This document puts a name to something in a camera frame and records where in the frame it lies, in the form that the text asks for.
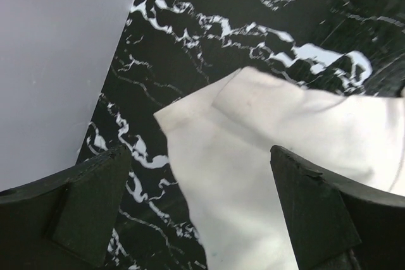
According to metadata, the white t shirt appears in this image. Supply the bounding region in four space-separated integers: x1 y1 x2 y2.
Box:
154 67 404 269

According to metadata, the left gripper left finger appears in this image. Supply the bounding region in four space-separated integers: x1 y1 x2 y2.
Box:
1 145 132 269

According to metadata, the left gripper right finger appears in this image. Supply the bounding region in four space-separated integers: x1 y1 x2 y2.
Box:
270 145 404 269

